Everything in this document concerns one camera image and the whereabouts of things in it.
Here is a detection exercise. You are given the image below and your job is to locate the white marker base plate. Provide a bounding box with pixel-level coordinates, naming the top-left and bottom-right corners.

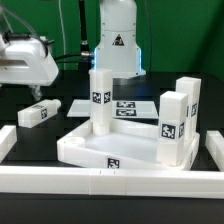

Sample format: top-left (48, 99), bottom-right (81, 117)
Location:
top-left (67, 99), bottom-right (158, 119)

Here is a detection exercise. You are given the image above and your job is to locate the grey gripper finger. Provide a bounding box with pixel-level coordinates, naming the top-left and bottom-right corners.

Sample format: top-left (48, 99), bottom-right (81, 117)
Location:
top-left (29, 85), bottom-right (42, 102)

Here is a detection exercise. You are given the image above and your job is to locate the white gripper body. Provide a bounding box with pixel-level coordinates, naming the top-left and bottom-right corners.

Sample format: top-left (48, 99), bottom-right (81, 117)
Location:
top-left (0, 36), bottom-right (59, 86)

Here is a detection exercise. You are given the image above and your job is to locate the black cable with connector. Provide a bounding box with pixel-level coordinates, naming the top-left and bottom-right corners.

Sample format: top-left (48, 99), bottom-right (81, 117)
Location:
top-left (53, 0), bottom-right (95, 64)

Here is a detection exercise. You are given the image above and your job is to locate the white U-shaped obstacle fence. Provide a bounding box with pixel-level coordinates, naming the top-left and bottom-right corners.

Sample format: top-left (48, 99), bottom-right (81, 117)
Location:
top-left (0, 125), bottom-right (224, 199)

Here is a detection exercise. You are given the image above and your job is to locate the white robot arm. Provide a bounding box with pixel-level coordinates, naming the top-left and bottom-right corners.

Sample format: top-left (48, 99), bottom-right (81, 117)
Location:
top-left (0, 0), bottom-right (146, 100)

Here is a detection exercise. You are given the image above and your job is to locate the white desk tabletop tray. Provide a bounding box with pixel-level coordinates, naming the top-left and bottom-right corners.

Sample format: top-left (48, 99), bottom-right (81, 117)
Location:
top-left (57, 119), bottom-right (200, 170)

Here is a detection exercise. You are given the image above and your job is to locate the grey braided camera cable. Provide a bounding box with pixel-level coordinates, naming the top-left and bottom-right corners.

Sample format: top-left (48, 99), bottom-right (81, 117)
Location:
top-left (0, 3), bottom-right (51, 58)

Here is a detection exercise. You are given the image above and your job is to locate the white thin cable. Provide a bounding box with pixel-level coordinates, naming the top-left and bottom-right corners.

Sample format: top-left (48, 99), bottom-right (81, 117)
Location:
top-left (58, 0), bottom-right (67, 70)

